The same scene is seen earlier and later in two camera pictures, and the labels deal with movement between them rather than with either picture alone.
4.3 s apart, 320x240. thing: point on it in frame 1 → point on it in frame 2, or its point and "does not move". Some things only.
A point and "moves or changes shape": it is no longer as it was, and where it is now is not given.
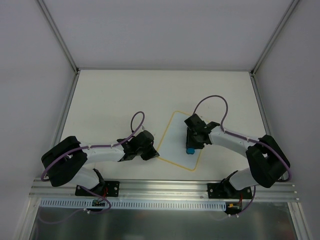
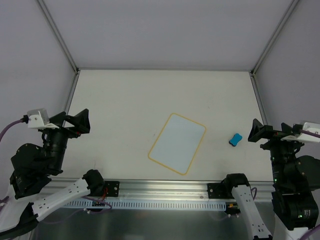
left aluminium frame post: [75, 69] does not move
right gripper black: [193, 140] → [279, 135]
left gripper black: [149, 150] → [66, 129]
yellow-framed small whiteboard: [173, 147] moves or changes shape
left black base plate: [106, 188] does not move
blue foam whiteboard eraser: [190, 151] moves or changes shape
